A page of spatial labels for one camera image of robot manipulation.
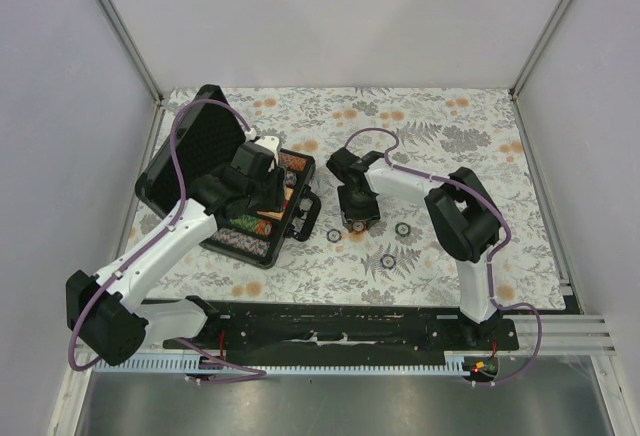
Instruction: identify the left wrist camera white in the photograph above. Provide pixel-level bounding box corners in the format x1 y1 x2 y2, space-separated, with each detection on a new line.
245 128 282 164

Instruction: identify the green chip row in case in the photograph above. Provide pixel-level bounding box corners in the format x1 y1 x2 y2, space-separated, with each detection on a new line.
230 214 273 237

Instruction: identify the blue poker chip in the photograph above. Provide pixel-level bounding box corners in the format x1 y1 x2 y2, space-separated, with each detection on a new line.
327 229 342 243
380 254 396 269

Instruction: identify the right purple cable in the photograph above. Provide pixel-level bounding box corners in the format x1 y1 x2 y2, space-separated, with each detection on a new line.
344 128 544 388

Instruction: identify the purple cable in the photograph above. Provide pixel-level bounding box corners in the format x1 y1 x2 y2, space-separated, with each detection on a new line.
67 99 269 382
344 128 544 388

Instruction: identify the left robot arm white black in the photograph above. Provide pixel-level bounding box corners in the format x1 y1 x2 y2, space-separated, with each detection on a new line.
65 136 286 371

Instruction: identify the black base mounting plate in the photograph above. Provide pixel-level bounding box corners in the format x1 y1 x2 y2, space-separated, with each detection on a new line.
193 301 519 367

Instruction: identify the purple chip row in case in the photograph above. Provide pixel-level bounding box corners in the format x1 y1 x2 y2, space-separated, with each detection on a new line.
279 152 307 172

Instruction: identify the blue orange chip row bottom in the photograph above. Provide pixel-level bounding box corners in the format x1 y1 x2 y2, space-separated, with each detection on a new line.
212 228 270 257

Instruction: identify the black poker set case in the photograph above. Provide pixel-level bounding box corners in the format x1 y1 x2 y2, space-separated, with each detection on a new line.
135 85 321 269

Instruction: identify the orange green chip row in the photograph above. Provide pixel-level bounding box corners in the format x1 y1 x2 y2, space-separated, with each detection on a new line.
285 170 297 202

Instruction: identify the red poker chip stack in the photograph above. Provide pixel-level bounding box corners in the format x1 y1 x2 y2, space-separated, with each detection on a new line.
350 221 366 235

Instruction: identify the green poker chip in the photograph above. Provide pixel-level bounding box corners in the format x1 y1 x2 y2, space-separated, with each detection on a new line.
395 222 411 237

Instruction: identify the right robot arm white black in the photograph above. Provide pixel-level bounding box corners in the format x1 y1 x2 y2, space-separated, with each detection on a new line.
327 147 504 350

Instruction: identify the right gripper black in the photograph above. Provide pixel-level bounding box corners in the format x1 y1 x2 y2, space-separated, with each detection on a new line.
338 186 382 231

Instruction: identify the white slotted cable duct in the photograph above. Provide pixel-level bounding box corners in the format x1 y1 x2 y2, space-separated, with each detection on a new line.
93 353 476 375

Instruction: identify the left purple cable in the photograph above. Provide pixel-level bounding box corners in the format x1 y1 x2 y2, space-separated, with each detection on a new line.
67 99 269 382

